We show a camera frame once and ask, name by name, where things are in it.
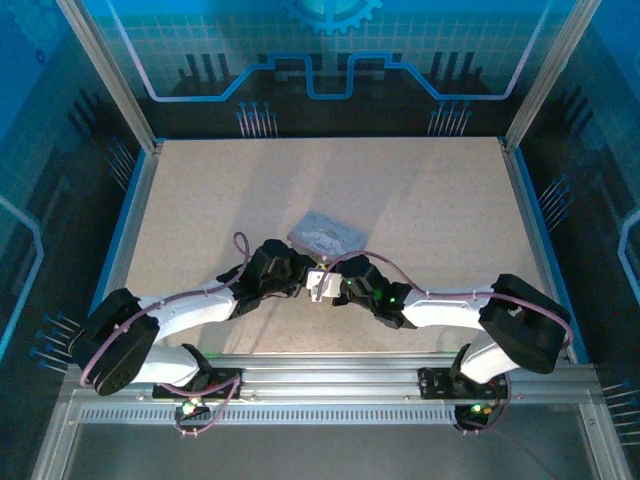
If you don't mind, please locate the aluminium table side rail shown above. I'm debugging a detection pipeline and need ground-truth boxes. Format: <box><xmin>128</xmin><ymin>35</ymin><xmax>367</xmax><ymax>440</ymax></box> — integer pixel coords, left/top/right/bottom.
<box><xmin>107</xmin><ymin>142</ymin><xmax>164</xmax><ymax>314</ymax></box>
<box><xmin>501</xmin><ymin>138</ymin><xmax>564</xmax><ymax>351</ymax></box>

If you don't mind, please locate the slotted grey cable duct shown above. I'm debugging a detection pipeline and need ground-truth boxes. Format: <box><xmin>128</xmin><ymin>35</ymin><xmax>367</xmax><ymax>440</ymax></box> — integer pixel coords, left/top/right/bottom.
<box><xmin>79</xmin><ymin>405</ymin><xmax>464</xmax><ymax>426</ymax></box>

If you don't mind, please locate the base circuit board green LED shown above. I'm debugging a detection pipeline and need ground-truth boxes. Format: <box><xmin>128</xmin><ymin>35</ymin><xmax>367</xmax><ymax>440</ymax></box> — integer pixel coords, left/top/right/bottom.
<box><xmin>175</xmin><ymin>397</ymin><xmax>211</xmax><ymax>419</ymax></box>
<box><xmin>454</xmin><ymin>399</ymin><xmax>494</xmax><ymax>426</ymax></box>

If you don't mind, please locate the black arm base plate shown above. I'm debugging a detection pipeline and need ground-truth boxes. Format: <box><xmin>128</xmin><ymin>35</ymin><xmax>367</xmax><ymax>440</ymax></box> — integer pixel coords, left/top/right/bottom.
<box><xmin>152</xmin><ymin>367</ymin><xmax>245</xmax><ymax>401</ymax></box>
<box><xmin>417</xmin><ymin>364</ymin><xmax>511</xmax><ymax>401</ymax></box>

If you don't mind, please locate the grey metal bottom panel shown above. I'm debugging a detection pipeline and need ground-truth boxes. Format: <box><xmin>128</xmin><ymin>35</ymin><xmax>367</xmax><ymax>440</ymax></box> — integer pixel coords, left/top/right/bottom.
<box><xmin>64</xmin><ymin>424</ymin><xmax>601</xmax><ymax>480</ymax></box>

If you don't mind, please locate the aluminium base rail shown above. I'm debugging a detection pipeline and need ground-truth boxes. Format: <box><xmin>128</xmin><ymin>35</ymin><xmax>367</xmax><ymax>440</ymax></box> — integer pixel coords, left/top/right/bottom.
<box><xmin>119</xmin><ymin>352</ymin><xmax>601</xmax><ymax>406</ymax></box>

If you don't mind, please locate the blue table edge strip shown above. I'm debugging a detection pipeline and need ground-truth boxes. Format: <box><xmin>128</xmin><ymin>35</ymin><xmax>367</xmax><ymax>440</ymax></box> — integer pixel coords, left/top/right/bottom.
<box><xmin>89</xmin><ymin>147</ymin><xmax>150</xmax><ymax>314</ymax></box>

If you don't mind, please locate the pastel cartoon tin box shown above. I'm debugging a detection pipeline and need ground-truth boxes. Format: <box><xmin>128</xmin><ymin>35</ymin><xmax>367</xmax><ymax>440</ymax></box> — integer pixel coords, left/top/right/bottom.
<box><xmin>288</xmin><ymin>210</ymin><xmax>370</xmax><ymax>264</ymax></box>

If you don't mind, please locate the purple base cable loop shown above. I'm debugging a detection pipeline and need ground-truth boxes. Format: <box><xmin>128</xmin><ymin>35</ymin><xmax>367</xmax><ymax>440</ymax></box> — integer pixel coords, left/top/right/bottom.
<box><xmin>452</xmin><ymin>377</ymin><xmax>514</xmax><ymax>436</ymax></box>
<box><xmin>173</xmin><ymin>372</ymin><xmax>244</xmax><ymax>439</ymax></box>

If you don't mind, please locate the aluminium frame post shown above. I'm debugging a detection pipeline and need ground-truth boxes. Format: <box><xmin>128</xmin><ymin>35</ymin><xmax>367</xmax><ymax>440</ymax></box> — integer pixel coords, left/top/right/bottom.
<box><xmin>503</xmin><ymin>0</ymin><xmax>602</xmax><ymax>151</ymax></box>
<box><xmin>55</xmin><ymin>0</ymin><xmax>164</xmax><ymax>152</ymax></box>

